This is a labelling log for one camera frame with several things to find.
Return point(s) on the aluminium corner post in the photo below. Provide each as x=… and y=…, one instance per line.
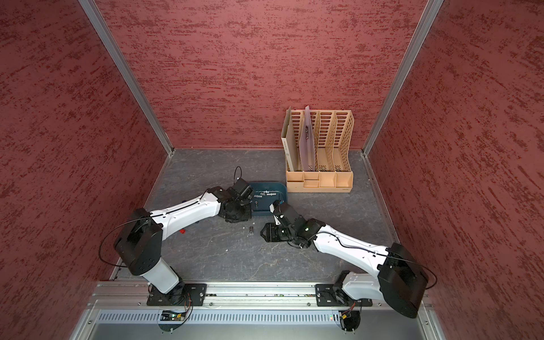
x=100, y=26
x=429, y=14

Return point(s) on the teal plastic storage box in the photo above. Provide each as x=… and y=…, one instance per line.
x=260, y=204

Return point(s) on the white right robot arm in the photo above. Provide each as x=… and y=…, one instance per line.
x=391, y=273

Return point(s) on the white folder in organizer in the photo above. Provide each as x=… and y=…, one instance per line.
x=288, y=139

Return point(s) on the aluminium front rail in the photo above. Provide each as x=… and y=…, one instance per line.
x=243, y=310

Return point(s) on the aluminium corner post right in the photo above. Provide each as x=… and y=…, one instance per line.
x=429, y=14

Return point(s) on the aluminium corner post left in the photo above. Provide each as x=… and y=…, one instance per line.
x=100, y=26

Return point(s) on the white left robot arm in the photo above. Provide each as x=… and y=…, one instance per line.
x=139, y=241

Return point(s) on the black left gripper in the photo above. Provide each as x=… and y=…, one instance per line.
x=246, y=217

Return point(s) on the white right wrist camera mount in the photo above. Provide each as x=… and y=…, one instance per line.
x=275, y=216

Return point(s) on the purple folder in organizer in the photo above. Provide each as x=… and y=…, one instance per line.
x=306, y=142

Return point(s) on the beige plastic file organizer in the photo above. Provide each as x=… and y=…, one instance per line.
x=332, y=130

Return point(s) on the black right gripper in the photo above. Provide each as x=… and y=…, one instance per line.
x=271, y=236

